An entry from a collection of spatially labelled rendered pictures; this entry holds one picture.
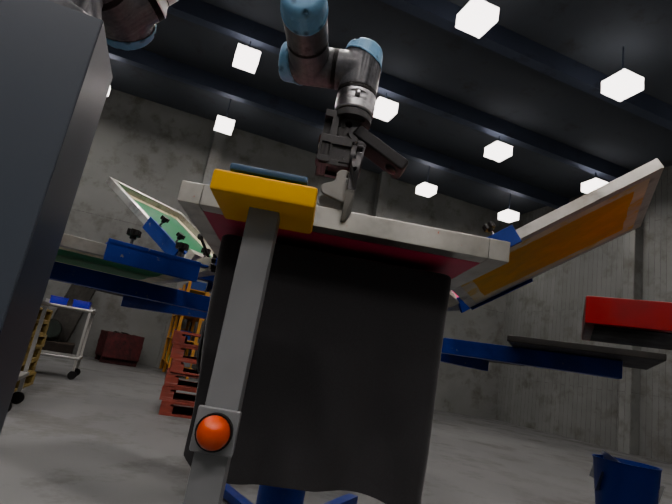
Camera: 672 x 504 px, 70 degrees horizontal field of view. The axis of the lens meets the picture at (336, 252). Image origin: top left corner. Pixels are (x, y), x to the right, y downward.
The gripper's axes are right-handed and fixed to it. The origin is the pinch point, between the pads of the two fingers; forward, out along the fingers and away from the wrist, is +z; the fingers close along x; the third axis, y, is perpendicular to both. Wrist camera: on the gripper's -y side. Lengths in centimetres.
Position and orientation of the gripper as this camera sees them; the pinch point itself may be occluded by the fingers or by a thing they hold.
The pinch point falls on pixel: (346, 219)
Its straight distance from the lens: 85.1
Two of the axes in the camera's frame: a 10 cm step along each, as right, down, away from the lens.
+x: 0.8, -2.4, -9.7
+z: -1.7, 9.5, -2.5
